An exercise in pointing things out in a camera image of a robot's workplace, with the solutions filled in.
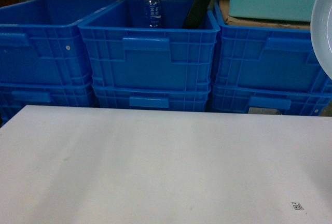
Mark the blue crate top middle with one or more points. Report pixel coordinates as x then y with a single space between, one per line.
125 52

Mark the black flat tray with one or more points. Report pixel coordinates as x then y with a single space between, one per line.
196 14

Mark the brown cardboard sheet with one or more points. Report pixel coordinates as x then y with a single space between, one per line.
256 19

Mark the blue crate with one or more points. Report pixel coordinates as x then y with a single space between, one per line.
41 42
240 100
125 52
258 56
15 96
149 99

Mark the blue crate bottom middle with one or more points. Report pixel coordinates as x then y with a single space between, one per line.
149 99

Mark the blue crate bottom left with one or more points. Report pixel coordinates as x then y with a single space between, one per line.
15 96

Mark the blue crate top left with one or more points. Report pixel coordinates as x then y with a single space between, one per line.
41 42

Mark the clear water bottle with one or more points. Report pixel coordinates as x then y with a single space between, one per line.
153 14

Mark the pale blue round plate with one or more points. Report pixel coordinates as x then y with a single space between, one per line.
320 28

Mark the blue crate bottom right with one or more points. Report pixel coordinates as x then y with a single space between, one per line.
240 100

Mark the blue crate top right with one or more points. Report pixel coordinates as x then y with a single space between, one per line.
258 56

